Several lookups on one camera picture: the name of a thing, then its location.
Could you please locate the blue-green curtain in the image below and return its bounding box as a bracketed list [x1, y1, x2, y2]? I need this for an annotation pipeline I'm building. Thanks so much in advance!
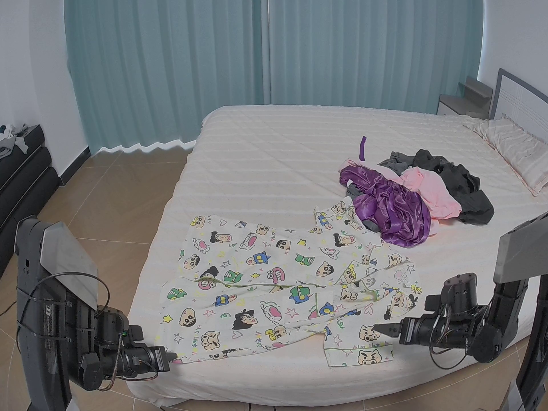
[64, 0, 269, 154]
[263, 0, 485, 112]

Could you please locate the white printed pyjama top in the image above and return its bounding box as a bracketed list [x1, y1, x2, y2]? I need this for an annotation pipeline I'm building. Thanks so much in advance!
[156, 200, 423, 367]

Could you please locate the cream striped pillow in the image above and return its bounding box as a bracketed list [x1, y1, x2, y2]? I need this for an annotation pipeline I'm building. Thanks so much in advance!
[462, 118, 548, 197]

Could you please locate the purple satin garment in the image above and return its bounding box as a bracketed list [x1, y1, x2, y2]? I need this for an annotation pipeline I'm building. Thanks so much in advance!
[339, 135, 431, 247]

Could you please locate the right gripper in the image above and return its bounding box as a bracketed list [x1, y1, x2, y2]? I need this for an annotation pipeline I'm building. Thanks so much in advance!
[399, 315, 449, 348]

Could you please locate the pink garment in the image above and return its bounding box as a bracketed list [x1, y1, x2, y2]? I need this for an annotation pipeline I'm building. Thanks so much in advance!
[338, 158, 463, 237]

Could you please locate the black chest of drawers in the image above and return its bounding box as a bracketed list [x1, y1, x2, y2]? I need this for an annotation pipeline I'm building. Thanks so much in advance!
[0, 123, 61, 275]

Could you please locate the dark grey garment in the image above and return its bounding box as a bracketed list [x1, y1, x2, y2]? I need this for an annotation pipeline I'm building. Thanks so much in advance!
[346, 182, 382, 234]

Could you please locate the grey bedside table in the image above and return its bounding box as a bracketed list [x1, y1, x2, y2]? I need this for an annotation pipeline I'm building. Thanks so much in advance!
[438, 76, 491, 120]

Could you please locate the pale grey crumpled cloth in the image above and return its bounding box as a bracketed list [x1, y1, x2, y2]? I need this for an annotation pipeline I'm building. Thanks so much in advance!
[0, 122, 31, 160]

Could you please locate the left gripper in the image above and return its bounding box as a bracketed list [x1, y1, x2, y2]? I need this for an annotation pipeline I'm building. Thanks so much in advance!
[112, 344, 170, 378]

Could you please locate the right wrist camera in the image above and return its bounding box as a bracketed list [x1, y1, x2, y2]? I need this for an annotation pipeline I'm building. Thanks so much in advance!
[423, 294, 444, 317]

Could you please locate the bed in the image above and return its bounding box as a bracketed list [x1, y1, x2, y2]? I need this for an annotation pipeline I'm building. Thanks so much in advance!
[126, 68, 548, 406]

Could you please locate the black garment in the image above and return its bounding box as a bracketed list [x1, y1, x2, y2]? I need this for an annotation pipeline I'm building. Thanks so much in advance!
[377, 149, 495, 226]

